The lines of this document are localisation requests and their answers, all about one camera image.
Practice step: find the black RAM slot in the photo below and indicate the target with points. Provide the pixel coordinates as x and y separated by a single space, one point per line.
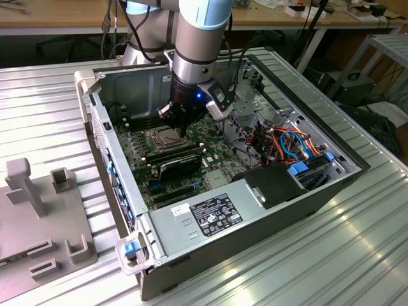
140 118
143 125

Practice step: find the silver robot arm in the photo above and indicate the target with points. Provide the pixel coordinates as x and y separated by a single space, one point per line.
197 48

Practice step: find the black RAM stick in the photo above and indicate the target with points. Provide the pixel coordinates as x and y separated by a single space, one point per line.
153 161

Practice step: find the black plastic drive cover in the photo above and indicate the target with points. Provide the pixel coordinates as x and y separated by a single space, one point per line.
274 185

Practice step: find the black expansion slot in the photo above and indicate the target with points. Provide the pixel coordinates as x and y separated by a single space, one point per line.
175 198
172 191

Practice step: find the grey metal shelf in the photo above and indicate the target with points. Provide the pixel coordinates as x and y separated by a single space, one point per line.
392 48

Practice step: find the silver square CPU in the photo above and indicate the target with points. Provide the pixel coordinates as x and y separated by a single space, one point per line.
169 138

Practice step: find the white sheet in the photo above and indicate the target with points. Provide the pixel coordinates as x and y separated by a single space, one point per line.
395 114

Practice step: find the black equipment case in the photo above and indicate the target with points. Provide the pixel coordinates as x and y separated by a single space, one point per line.
355 87

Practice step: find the blue expansion slot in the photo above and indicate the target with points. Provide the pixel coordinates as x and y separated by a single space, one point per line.
155 184

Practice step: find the black graphics card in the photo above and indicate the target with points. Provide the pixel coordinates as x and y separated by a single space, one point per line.
178 169

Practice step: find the white papers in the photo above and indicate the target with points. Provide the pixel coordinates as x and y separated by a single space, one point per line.
271 3

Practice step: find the blue case latch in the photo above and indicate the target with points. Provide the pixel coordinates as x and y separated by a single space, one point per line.
129 249

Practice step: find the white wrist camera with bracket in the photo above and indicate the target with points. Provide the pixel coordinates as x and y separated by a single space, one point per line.
216 110

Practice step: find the grey plastic parts rack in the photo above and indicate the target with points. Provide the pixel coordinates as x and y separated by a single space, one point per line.
38 229

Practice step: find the silver metal bay bracket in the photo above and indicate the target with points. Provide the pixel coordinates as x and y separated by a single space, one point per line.
293 119

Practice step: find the small black device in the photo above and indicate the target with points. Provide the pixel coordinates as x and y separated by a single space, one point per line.
380 10

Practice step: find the silver chipset heatsink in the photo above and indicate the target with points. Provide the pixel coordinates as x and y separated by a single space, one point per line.
216 178

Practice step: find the silver metal drive cage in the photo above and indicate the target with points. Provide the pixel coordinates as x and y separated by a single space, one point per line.
252 110

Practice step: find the grey power supply unit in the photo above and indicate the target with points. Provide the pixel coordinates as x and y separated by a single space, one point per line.
172 229

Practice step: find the white box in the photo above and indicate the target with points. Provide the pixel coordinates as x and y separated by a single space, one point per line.
314 12

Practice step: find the dark grey PC case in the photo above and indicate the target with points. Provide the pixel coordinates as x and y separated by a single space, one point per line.
223 255

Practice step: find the green motherboard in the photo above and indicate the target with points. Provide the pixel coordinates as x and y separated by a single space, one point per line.
220 153

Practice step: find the hard disk in blue carrier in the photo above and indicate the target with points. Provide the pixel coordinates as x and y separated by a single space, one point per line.
298 167

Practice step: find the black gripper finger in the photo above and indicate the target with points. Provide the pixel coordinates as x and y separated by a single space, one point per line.
172 116
195 117

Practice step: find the small blue plastic clip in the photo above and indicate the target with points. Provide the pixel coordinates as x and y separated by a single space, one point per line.
329 157

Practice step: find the black bag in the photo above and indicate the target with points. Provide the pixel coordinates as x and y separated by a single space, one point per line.
376 127

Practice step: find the brown cardboard box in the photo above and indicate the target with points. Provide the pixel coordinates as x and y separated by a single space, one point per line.
358 12

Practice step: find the CPU socket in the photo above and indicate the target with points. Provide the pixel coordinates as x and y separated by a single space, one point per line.
155 140

